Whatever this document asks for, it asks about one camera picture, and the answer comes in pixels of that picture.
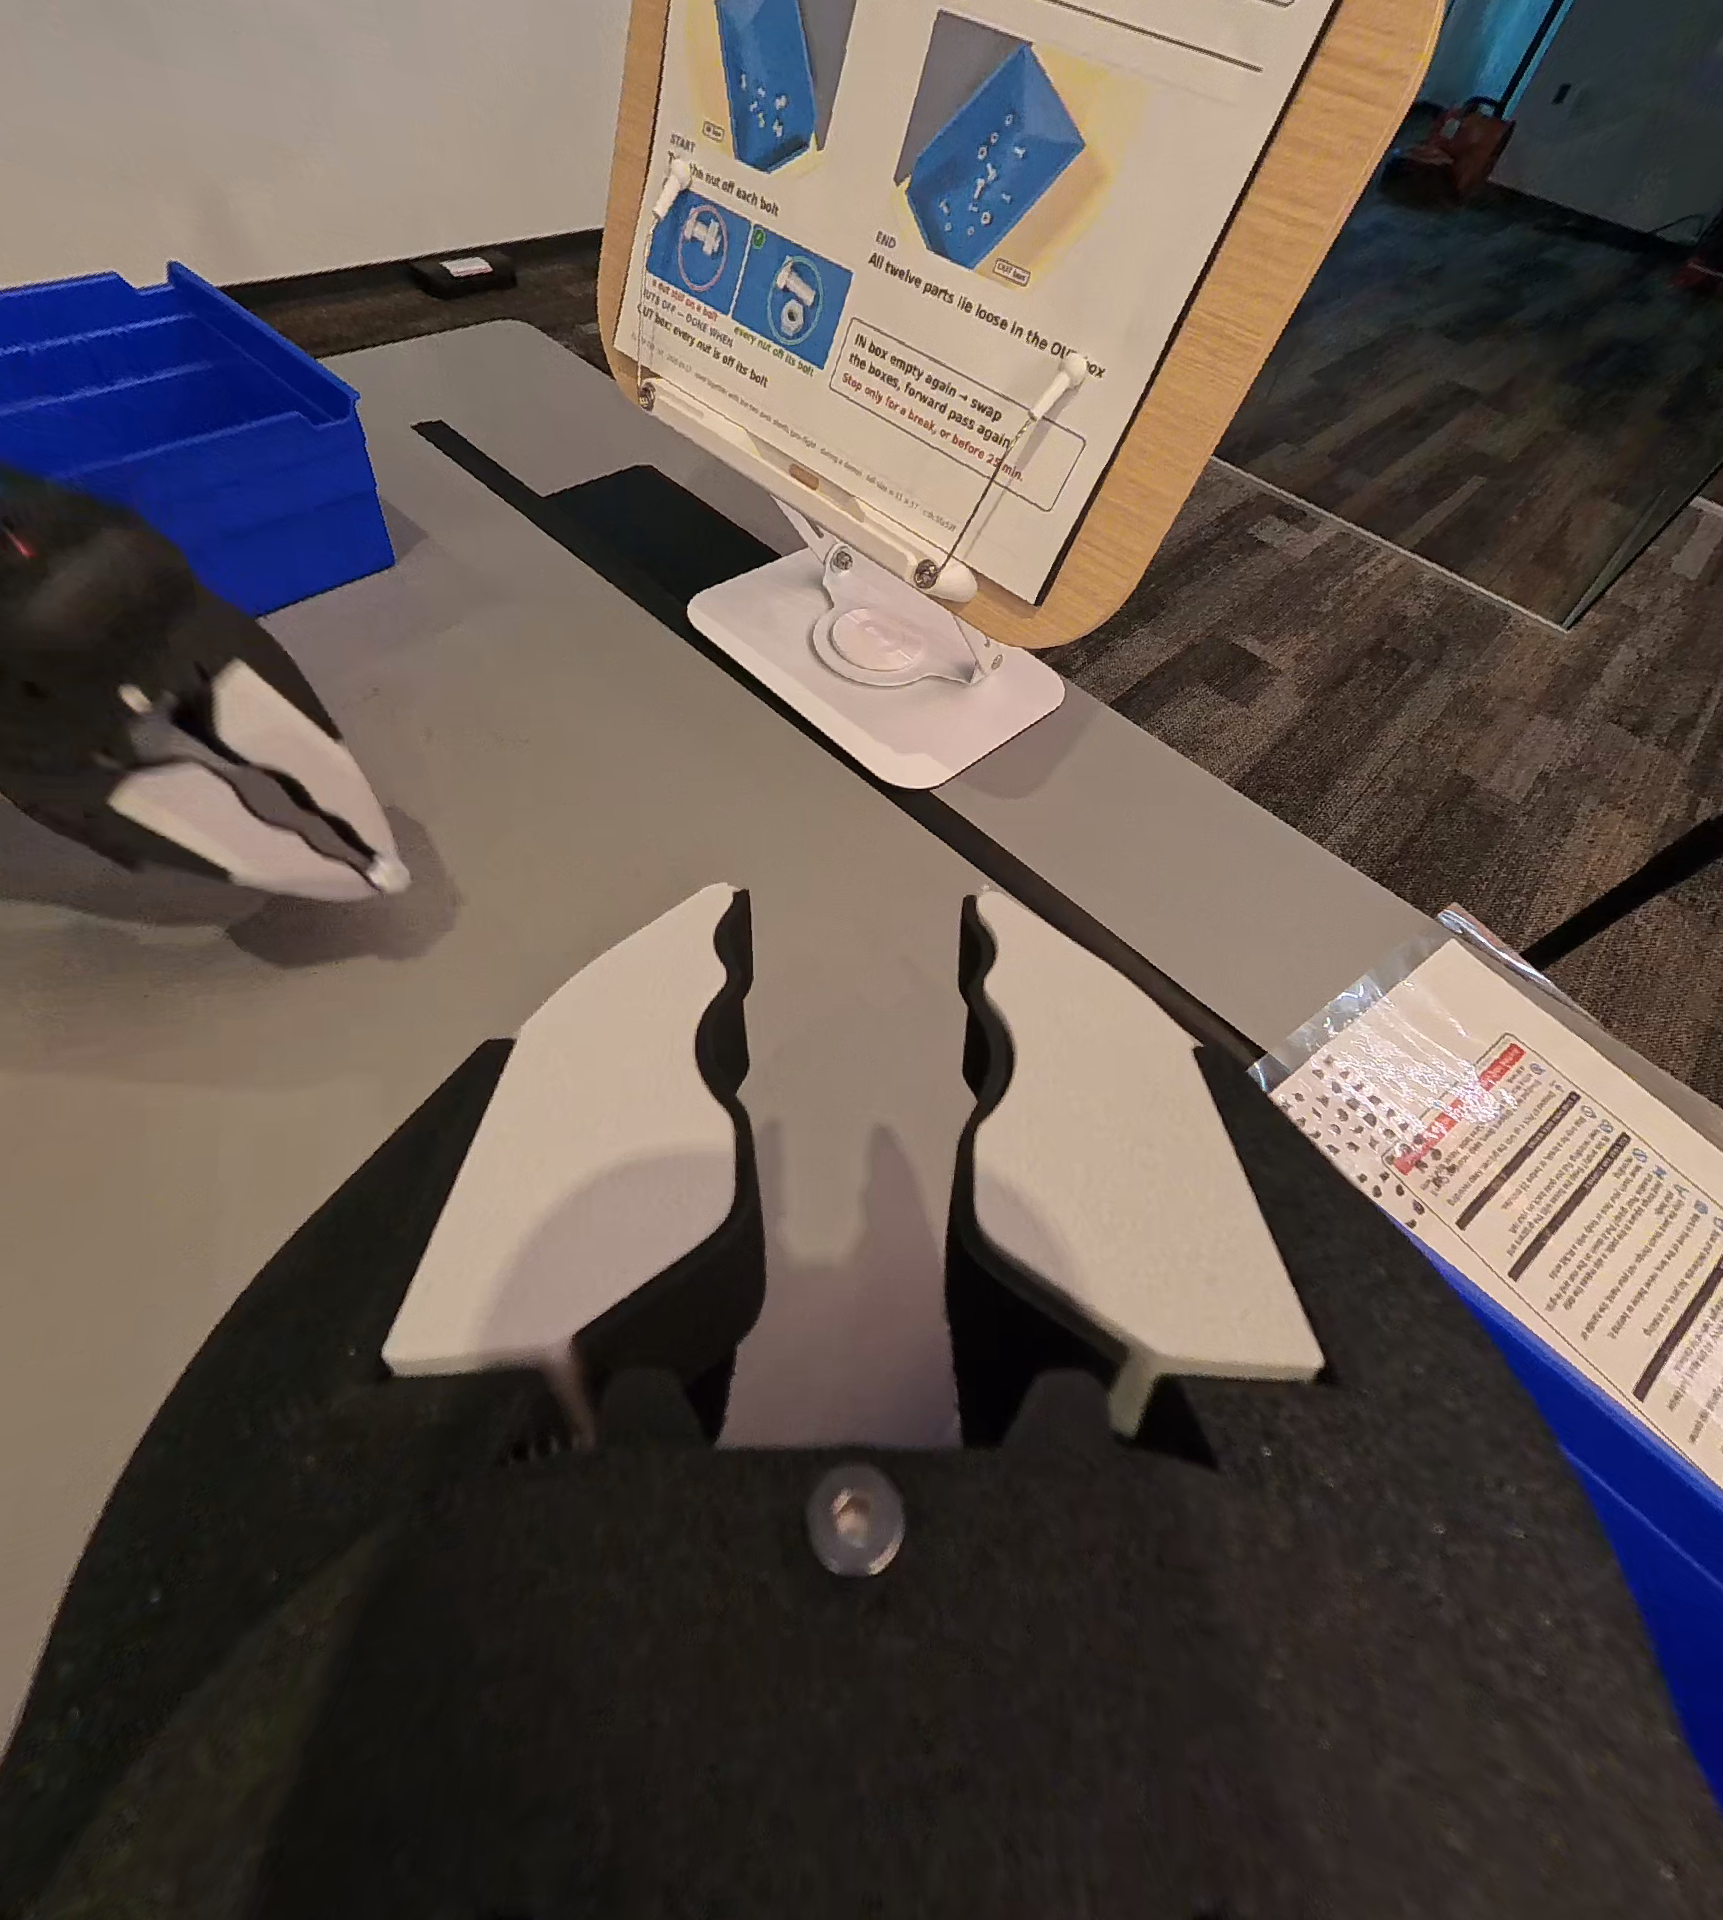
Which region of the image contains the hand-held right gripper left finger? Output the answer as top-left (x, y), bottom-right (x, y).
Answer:
top-left (379, 882), bottom-right (768, 1447)

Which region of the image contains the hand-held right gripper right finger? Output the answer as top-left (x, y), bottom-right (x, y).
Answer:
top-left (950, 887), bottom-right (1327, 1440)

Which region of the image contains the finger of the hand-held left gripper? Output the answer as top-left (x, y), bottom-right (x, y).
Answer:
top-left (204, 662), bottom-right (403, 880)
top-left (107, 769), bottom-right (408, 902)

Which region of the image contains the blue plastic bin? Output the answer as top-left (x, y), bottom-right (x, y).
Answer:
top-left (0, 260), bottom-right (400, 618)
top-left (1409, 1231), bottom-right (1723, 1920)

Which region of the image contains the laminated instruction sheet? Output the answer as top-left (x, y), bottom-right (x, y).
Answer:
top-left (1244, 907), bottom-right (1723, 1575)

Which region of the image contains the wood and white document stand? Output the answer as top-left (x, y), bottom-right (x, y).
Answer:
top-left (600, 0), bottom-right (1446, 792)

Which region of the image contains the printed instruction poster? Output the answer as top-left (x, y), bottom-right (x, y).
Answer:
top-left (615, 0), bottom-right (1345, 599)

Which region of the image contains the glass office door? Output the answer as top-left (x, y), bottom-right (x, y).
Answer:
top-left (1219, 0), bottom-right (1723, 630)

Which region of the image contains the dark red bag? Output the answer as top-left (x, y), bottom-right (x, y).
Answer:
top-left (1386, 97), bottom-right (1512, 203)

